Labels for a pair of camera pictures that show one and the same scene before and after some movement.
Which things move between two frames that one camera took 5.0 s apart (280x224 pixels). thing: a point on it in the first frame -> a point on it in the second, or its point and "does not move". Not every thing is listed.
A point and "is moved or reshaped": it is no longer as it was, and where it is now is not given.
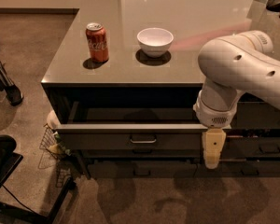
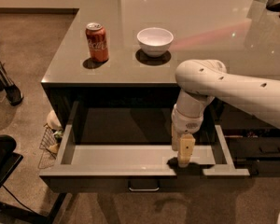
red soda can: (97, 38) does not move
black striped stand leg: (1, 79) does not move
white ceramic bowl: (155, 42) does not move
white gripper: (212, 116) -> (186, 122)
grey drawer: (132, 127) is moved or reshaped
